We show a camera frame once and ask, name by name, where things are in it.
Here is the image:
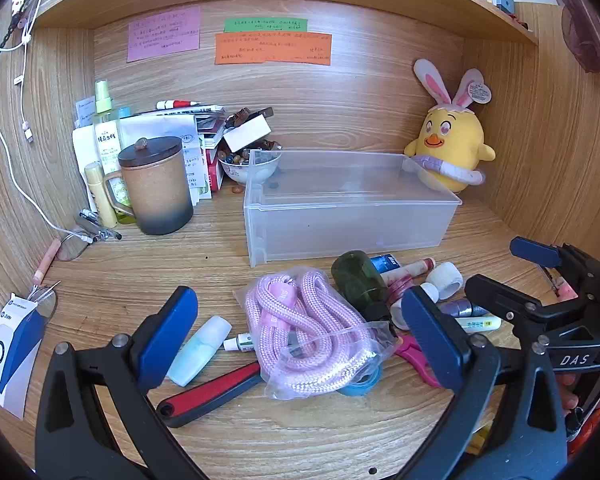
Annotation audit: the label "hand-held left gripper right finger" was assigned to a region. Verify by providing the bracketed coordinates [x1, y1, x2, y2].
[395, 285, 568, 480]

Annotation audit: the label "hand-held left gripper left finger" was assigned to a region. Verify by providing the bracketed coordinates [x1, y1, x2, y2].
[34, 286, 206, 480]

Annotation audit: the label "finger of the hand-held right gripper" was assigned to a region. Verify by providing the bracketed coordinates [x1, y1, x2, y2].
[465, 274, 597, 334]
[510, 236, 600, 302]

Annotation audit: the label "pink plastic scissors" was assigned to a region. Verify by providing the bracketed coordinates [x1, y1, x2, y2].
[395, 332, 443, 388]

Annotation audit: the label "pale green plastic tube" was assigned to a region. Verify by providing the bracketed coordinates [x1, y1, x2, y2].
[166, 316, 232, 387]

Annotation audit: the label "pale yellow tube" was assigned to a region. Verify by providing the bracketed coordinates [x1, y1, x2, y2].
[455, 316, 502, 333]

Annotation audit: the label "white pill bottle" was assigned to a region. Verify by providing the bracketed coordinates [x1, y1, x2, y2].
[390, 282, 440, 331]

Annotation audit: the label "pink white braided keychain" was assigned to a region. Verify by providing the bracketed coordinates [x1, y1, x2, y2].
[540, 265, 577, 299]

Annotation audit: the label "white tape roll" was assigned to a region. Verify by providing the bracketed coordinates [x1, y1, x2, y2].
[426, 261, 465, 298]

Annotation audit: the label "red black lint brush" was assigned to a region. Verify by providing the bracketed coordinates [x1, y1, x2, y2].
[156, 360, 263, 428]

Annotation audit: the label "small white ointment tube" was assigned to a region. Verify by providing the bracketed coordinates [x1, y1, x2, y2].
[223, 332, 257, 353]

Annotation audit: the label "beige tube with red cap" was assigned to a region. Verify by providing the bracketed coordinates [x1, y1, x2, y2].
[380, 257, 437, 286]

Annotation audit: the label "blue tape roll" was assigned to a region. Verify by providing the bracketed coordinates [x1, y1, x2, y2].
[339, 365, 383, 397]

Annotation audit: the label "blue card box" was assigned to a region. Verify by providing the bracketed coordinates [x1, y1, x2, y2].
[370, 254, 401, 273]

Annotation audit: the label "dark green pump bottle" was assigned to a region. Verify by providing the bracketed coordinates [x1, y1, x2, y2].
[331, 251, 401, 331]

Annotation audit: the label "pink rope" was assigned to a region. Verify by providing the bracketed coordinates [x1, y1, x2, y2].
[232, 267, 398, 401]

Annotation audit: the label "clear plastic storage box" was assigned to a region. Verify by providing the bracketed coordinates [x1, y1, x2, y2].
[243, 149, 462, 268]

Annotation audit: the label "person's right hand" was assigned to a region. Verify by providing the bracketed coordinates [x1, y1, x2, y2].
[559, 372, 581, 418]

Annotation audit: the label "eyeglasses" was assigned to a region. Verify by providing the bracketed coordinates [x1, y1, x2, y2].
[55, 227, 98, 262]

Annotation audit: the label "yellow chick plush toy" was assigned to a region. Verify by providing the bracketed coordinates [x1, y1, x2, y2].
[404, 58, 497, 193]

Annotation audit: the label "pink wooden stick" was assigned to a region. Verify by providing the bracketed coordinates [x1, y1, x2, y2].
[32, 237, 63, 283]

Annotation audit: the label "brown ceramic mug with lid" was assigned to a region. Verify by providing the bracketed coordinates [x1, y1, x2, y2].
[102, 136, 196, 236]

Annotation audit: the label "pale yellow glue stick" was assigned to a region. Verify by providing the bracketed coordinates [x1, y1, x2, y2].
[84, 161, 118, 228]

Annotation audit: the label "white blue carton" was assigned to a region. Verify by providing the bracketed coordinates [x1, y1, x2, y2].
[0, 292, 46, 420]

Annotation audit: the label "stack of booklets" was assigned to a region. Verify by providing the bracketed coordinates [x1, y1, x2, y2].
[195, 105, 231, 193]

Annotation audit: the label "bowl of beads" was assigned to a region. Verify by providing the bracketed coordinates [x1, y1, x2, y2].
[217, 147, 282, 188]

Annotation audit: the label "yellow green spray bottle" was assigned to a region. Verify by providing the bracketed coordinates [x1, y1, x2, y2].
[92, 80, 137, 224]

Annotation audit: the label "white printed paper bag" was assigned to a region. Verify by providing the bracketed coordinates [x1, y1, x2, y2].
[117, 110, 203, 206]

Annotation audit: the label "white cardboard box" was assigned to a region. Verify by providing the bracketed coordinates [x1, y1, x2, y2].
[222, 114, 273, 153]

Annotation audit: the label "dark brown hair clip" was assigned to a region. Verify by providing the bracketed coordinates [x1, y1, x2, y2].
[224, 106, 275, 128]

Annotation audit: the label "white paper sheets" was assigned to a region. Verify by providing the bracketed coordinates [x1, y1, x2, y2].
[72, 95, 101, 196]

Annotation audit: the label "pink paper note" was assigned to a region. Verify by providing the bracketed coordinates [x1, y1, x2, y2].
[126, 6, 202, 63]

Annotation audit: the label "orange paper note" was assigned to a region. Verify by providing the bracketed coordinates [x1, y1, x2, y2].
[215, 31, 332, 67]

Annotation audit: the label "green paper note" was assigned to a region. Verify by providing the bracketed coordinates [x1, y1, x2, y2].
[223, 17, 308, 33]

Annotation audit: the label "long white cable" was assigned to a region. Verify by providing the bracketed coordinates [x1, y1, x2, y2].
[0, 10, 96, 246]

